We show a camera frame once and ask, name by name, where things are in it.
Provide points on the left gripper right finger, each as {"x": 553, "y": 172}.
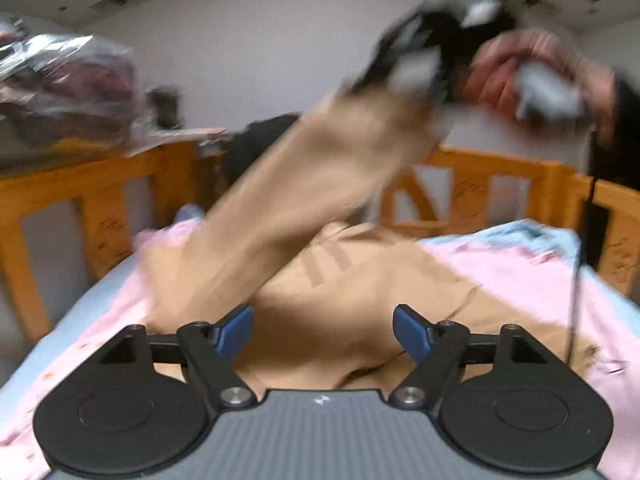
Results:
{"x": 435, "y": 349}

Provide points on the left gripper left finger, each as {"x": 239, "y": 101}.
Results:
{"x": 209, "y": 350}

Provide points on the tan khaki trousers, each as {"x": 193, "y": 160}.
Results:
{"x": 323, "y": 294}

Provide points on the clear plastic bag of clothes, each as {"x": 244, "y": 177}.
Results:
{"x": 67, "y": 96}

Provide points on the person's right hand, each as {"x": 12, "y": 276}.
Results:
{"x": 491, "y": 81}

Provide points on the pink bed sheet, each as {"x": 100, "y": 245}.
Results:
{"x": 605, "y": 315}

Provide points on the light blue bed sheet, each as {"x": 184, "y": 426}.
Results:
{"x": 65, "y": 309}

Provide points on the wooden bed frame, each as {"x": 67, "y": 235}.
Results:
{"x": 555, "y": 197}

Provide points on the black jacket on rail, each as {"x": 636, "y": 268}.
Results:
{"x": 244, "y": 148}

